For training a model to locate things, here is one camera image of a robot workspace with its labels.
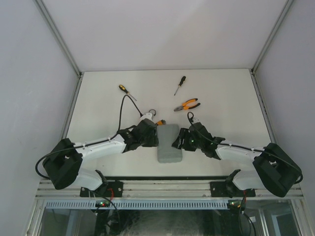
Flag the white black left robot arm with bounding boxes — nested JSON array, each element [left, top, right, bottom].
[[42, 118, 158, 197]]

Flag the short yellow black screwdriver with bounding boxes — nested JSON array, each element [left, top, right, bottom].
[[119, 85, 137, 101]]

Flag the grey plastic tool case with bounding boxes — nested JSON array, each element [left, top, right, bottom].
[[157, 124, 183, 164]]

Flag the long black yellow screwdriver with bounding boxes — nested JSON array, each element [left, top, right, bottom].
[[174, 76, 186, 96]]

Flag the left aluminium frame post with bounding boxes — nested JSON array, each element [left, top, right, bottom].
[[33, 0, 83, 77]]

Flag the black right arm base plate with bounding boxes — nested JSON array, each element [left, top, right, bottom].
[[210, 181, 256, 198]]

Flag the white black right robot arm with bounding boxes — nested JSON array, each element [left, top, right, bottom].
[[172, 122, 303, 198]]

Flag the grey slotted cable duct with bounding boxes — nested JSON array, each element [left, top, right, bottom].
[[44, 199, 229, 210]]

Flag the aluminium front rail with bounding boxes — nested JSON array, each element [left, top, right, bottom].
[[34, 178, 304, 200]]

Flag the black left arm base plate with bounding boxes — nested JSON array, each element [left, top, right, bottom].
[[79, 180, 124, 199]]

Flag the right aluminium frame post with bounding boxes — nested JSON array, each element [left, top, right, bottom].
[[251, 0, 296, 73]]

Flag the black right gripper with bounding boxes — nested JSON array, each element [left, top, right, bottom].
[[172, 128, 203, 152]]

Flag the orange black pliers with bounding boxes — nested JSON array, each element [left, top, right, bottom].
[[174, 98, 201, 112]]

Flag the orange hex key set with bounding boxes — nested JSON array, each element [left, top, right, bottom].
[[157, 119, 166, 125]]

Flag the black left camera cable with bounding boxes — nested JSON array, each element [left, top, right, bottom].
[[35, 94, 145, 179]]

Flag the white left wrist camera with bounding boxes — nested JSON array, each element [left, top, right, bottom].
[[139, 112, 155, 123]]

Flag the aluminium frame post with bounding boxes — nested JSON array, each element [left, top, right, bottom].
[[33, 0, 83, 77], [251, 0, 296, 73]]

